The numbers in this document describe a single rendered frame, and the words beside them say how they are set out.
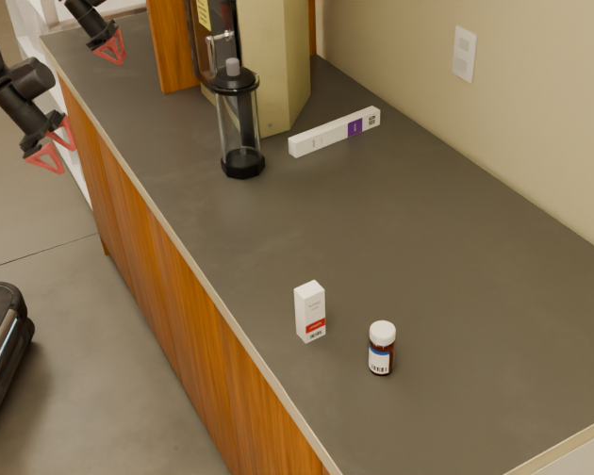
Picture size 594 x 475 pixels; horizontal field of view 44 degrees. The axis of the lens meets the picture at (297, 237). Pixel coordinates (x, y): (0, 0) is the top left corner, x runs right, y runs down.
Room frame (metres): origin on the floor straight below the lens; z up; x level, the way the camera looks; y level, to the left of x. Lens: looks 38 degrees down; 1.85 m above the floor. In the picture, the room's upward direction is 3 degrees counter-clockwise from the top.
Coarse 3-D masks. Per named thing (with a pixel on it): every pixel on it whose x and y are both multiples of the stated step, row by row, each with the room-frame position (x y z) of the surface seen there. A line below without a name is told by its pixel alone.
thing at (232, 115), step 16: (256, 80) 1.44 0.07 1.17; (224, 96) 1.41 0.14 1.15; (240, 96) 1.41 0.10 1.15; (256, 96) 1.45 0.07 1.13; (224, 112) 1.42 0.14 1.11; (240, 112) 1.41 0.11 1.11; (256, 112) 1.44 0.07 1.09; (224, 128) 1.42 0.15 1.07; (240, 128) 1.41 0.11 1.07; (256, 128) 1.43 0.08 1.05; (224, 144) 1.42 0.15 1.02; (240, 144) 1.41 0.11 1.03; (256, 144) 1.43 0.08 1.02; (224, 160) 1.43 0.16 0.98; (240, 160) 1.41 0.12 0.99; (256, 160) 1.42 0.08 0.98
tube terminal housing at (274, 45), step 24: (240, 0) 1.58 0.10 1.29; (264, 0) 1.60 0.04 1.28; (288, 0) 1.66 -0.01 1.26; (240, 24) 1.57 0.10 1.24; (264, 24) 1.60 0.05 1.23; (288, 24) 1.65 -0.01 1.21; (264, 48) 1.60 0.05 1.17; (288, 48) 1.64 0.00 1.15; (264, 72) 1.60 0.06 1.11; (288, 72) 1.63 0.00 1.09; (264, 96) 1.59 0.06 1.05; (288, 96) 1.62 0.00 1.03; (264, 120) 1.59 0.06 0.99; (288, 120) 1.62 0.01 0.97
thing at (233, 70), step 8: (232, 64) 1.44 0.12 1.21; (224, 72) 1.46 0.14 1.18; (232, 72) 1.44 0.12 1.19; (240, 72) 1.46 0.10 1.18; (248, 72) 1.46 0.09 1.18; (216, 80) 1.44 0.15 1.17; (224, 80) 1.42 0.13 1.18; (232, 80) 1.42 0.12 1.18; (240, 80) 1.42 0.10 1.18; (248, 80) 1.43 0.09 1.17; (224, 88) 1.41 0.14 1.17; (232, 88) 1.41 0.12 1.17
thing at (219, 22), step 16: (192, 0) 1.80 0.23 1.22; (208, 0) 1.70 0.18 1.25; (224, 0) 1.61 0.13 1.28; (192, 16) 1.81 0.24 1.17; (224, 16) 1.62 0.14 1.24; (192, 32) 1.83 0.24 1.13; (208, 32) 1.72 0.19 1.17; (224, 48) 1.64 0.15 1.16; (208, 64) 1.75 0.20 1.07; (224, 64) 1.65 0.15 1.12; (208, 80) 1.76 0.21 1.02
